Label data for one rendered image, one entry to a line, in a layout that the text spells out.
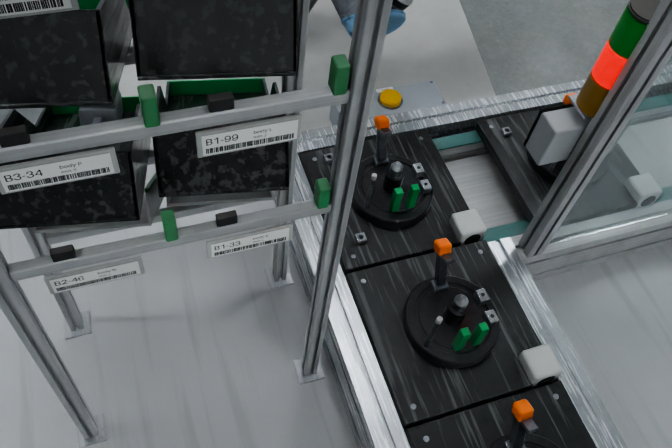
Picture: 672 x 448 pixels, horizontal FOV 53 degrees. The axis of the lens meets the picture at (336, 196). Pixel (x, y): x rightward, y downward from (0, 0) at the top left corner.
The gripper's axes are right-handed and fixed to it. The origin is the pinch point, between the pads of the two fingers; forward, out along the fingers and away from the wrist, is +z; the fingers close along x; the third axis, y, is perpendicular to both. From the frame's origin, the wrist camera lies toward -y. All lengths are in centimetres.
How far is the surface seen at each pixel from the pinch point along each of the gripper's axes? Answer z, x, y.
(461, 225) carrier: 24.3, -13.1, -29.6
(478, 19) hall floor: 123, -120, 123
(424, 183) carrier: 22.8, -9.8, -21.3
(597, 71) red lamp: -9.0, -21.5, -31.5
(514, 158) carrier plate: 26.3, -29.7, -17.8
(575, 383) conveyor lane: 28, -20, -57
